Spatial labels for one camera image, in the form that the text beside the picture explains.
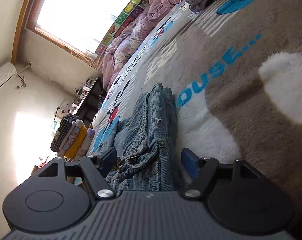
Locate light blue denim jeans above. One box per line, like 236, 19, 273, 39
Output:
93, 83, 182, 195

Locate folded clothes pile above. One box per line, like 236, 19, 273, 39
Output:
50, 113, 96, 161

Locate dark side desk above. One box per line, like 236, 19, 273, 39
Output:
73, 77, 107, 128

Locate Mickey plush bed blanket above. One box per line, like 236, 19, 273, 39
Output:
87, 0, 302, 210

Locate white air conditioner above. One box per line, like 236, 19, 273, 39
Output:
0, 62, 17, 88

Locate alphabet foam mat strip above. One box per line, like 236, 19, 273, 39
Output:
95, 0, 149, 56

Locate pink purple floral quilt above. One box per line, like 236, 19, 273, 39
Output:
100, 0, 181, 91

